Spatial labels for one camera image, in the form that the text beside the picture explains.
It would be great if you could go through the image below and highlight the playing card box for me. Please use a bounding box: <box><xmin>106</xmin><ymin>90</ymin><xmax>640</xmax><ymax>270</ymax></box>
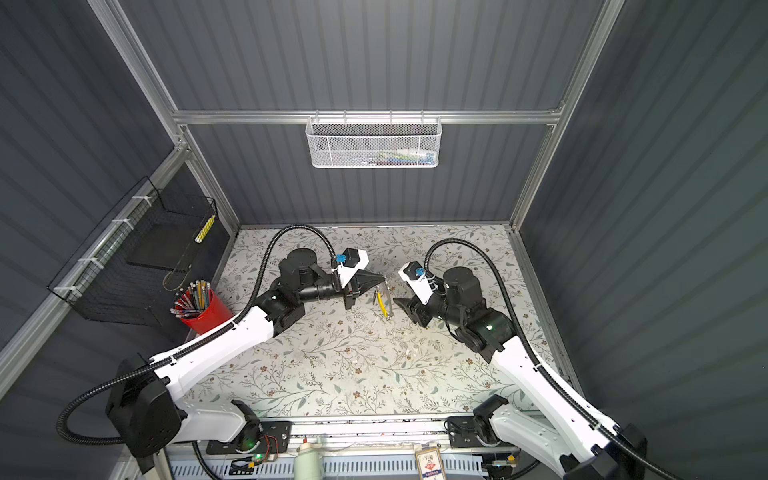
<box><xmin>414</xmin><ymin>445</ymin><xmax>447</xmax><ymax>480</ymax></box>

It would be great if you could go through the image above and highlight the right black cable conduit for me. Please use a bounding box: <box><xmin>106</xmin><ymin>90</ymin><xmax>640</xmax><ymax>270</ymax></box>
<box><xmin>423</xmin><ymin>238</ymin><xmax>685</xmax><ymax>480</ymax></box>

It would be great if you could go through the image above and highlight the white wire mesh basket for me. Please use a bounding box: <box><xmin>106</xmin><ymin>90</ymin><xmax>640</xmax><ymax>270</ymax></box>
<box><xmin>305</xmin><ymin>119</ymin><xmax>443</xmax><ymax>169</ymax></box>

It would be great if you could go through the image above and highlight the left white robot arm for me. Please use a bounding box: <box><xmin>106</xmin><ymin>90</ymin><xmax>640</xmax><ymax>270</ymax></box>
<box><xmin>106</xmin><ymin>248</ymin><xmax>385</xmax><ymax>458</ymax></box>

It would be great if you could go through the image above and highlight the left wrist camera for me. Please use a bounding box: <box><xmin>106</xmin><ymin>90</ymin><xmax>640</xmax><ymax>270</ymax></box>
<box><xmin>334</xmin><ymin>248</ymin><xmax>369</xmax><ymax>289</ymax></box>

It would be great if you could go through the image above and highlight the left black cable conduit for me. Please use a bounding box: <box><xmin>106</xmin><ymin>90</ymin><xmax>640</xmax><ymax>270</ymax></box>
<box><xmin>56</xmin><ymin>224</ymin><xmax>338</xmax><ymax>480</ymax></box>

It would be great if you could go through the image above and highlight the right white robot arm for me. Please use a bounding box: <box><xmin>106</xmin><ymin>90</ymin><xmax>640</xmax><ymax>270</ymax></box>
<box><xmin>395</xmin><ymin>261</ymin><xmax>647</xmax><ymax>479</ymax></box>

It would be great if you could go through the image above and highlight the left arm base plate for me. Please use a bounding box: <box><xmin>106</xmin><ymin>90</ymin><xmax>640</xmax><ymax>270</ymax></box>
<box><xmin>205</xmin><ymin>421</ymin><xmax>293</xmax><ymax>455</ymax></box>

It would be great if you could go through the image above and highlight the black cable conduit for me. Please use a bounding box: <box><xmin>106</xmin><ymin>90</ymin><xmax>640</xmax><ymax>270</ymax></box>
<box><xmin>56</xmin><ymin>224</ymin><xmax>338</xmax><ymax>480</ymax></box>
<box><xmin>423</xmin><ymin>238</ymin><xmax>685</xmax><ymax>480</ymax></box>

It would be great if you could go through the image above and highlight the black wire basket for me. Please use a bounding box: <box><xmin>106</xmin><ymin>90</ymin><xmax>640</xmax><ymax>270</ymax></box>
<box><xmin>48</xmin><ymin>183</ymin><xmax>229</xmax><ymax>338</ymax></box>

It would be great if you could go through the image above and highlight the red pencil cup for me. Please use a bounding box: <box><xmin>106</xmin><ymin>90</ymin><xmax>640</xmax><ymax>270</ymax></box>
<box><xmin>169</xmin><ymin>280</ymin><xmax>234</xmax><ymax>335</ymax></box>

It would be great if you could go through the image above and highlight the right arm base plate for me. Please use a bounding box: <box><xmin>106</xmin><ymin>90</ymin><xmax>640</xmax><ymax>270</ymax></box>
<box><xmin>444</xmin><ymin>416</ymin><xmax>500</xmax><ymax>448</ymax></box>

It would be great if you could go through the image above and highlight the yellow marker in basket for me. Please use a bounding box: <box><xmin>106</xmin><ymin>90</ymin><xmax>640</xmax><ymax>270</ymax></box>
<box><xmin>194</xmin><ymin>214</ymin><xmax>217</xmax><ymax>244</ymax></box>

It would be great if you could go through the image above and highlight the white bottle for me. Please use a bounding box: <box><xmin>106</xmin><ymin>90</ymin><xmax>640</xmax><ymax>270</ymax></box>
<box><xmin>293</xmin><ymin>439</ymin><xmax>324</xmax><ymax>480</ymax></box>

